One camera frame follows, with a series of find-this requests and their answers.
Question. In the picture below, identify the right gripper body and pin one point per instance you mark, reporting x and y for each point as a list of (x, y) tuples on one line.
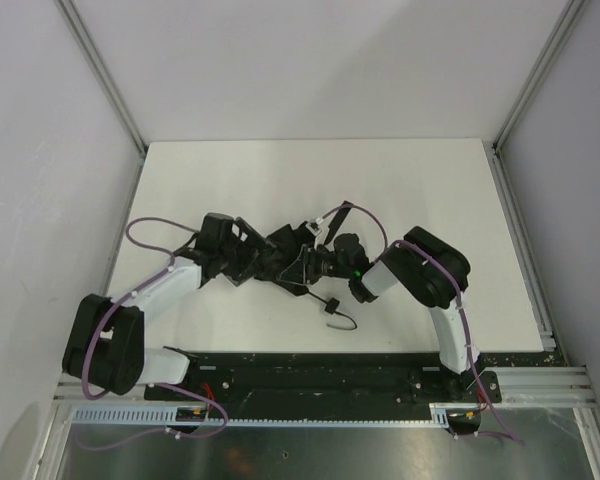
[(305, 265)]

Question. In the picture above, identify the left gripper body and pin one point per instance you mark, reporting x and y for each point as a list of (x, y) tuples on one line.
[(250, 250)]

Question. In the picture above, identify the black folding umbrella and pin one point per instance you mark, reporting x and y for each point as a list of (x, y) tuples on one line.
[(285, 245)]

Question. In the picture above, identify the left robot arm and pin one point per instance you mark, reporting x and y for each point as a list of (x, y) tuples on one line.
[(107, 351)]

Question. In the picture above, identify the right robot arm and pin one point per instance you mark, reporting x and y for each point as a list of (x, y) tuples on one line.
[(433, 272)]

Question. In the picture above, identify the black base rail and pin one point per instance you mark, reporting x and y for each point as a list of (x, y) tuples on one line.
[(412, 377)]

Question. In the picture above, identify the right aluminium frame post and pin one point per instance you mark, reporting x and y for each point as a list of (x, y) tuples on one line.
[(563, 29)]

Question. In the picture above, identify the aluminium frame post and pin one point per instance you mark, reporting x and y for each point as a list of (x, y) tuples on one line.
[(563, 29), (94, 59)]

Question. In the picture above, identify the left aluminium frame post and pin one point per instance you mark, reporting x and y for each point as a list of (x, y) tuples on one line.
[(94, 59)]

